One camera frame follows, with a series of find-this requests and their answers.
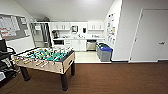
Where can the white drawer stack beside microwave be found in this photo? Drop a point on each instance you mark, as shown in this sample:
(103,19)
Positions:
(68,42)

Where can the foosball table with green field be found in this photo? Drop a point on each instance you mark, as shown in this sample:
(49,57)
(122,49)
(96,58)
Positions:
(46,60)

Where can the black built-in microwave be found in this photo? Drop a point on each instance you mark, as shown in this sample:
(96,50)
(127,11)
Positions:
(58,42)

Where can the grey bin with blue lid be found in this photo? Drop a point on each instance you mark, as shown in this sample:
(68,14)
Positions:
(105,55)

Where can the grey bulletin board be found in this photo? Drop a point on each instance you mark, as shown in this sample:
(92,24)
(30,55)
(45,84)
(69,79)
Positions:
(13,26)

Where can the stainless steel dishwasher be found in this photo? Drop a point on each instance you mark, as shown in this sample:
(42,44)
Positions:
(91,45)

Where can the white paper notice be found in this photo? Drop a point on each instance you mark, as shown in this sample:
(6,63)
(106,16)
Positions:
(37,27)

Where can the white wide wall cabinet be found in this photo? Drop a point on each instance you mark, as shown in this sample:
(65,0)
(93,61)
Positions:
(95,26)

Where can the large colourful wall poster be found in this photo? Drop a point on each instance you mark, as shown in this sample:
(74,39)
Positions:
(111,29)

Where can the white door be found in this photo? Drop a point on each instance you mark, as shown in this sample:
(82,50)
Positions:
(151,35)

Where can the stainless steel refrigerator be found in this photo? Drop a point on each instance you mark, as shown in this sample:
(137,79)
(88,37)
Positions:
(41,35)

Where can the white double-door wall cabinet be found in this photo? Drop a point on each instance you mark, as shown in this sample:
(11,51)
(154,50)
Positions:
(60,26)

